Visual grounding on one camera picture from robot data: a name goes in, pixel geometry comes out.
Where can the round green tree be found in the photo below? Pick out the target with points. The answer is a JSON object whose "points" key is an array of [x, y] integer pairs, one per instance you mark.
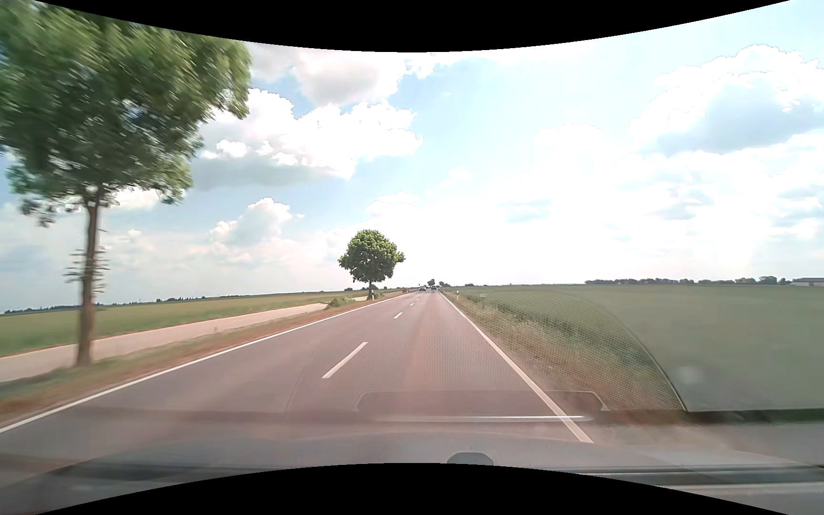
{"points": [[371, 259]]}

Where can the road markings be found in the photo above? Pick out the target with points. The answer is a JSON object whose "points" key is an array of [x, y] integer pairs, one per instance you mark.
{"points": [[345, 360]]}

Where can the pale paved side path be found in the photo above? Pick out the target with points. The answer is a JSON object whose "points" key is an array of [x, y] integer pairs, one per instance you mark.
{"points": [[140, 342]]}

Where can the grey asphalt road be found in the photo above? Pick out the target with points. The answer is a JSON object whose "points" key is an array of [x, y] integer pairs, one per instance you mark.
{"points": [[419, 343]]}

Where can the dry grass verge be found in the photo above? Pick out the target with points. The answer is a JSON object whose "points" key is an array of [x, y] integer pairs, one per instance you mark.
{"points": [[526, 336]]}

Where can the green crop field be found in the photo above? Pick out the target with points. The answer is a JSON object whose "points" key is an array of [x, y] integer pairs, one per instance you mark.
{"points": [[741, 336]]}

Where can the car's own bonnet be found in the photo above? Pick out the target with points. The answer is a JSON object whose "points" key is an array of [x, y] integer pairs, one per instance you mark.
{"points": [[412, 447]]}

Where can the distant row of trees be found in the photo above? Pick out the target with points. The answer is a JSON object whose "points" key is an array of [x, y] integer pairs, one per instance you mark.
{"points": [[684, 281]]}

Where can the tall roadside tree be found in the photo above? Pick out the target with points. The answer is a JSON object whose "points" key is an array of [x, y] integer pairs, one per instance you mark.
{"points": [[90, 129]]}

